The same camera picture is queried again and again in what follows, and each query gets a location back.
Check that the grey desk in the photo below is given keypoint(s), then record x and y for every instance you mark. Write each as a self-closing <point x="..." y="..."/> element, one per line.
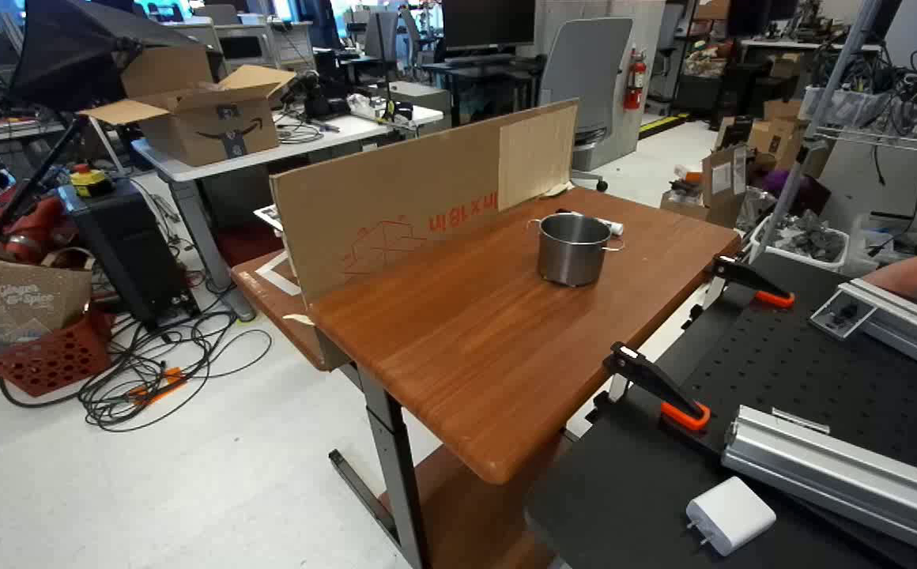
<point x="320" y="137"/>

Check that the black perforated breadboard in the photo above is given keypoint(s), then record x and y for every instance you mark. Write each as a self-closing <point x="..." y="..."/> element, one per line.
<point x="795" y="357"/>

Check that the white plastic bin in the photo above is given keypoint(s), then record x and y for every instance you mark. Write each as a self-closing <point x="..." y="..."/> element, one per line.
<point x="807" y="244"/>

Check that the white power adapter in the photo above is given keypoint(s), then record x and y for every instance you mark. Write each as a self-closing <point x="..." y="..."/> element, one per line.
<point x="731" y="512"/>

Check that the black equipment cabinet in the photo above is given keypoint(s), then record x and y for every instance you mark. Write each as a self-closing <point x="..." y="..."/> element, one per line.
<point x="126" y="247"/>

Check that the red plastic basket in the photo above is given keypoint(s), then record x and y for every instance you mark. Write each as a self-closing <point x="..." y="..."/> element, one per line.
<point x="52" y="357"/>

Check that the open cardboard shipping box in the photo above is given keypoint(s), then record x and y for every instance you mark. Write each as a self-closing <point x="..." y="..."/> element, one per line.
<point x="215" y="123"/>

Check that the black computer monitor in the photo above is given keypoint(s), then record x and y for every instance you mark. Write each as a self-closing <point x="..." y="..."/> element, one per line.
<point x="489" y="19"/>

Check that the red fire extinguisher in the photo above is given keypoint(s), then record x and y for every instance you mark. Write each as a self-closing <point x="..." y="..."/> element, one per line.
<point x="632" y="85"/>

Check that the brown paper bag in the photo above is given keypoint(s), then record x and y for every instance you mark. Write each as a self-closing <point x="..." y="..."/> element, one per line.
<point x="18" y="302"/>

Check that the silver metal pole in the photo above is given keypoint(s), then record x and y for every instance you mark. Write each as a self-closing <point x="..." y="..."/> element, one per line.
<point x="817" y="129"/>

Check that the black orange bar clamp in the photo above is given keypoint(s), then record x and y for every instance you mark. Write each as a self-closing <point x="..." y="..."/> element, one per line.
<point x="649" y="374"/>
<point x="743" y="273"/>

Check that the silver aluminium extrusion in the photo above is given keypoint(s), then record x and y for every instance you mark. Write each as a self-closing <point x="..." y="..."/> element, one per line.
<point x="913" y="328"/>
<point x="847" y="475"/>

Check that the brown wooden table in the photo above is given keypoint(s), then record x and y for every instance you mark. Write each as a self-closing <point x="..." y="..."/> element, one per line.
<point x="479" y="350"/>

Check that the yellow emergency stop button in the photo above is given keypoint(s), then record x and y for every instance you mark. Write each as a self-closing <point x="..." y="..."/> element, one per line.
<point x="88" y="178"/>

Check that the grey office chair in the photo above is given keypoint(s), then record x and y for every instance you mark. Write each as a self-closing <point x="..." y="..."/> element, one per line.
<point x="586" y="74"/>

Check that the stainless steel pot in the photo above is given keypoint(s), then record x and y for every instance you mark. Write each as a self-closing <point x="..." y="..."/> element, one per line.
<point x="569" y="257"/>

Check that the long cardboard panel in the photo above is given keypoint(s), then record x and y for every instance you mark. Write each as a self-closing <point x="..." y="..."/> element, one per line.
<point x="396" y="210"/>

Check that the black photo softbox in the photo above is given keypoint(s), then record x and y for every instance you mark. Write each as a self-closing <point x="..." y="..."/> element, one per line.
<point x="67" y="49"/>

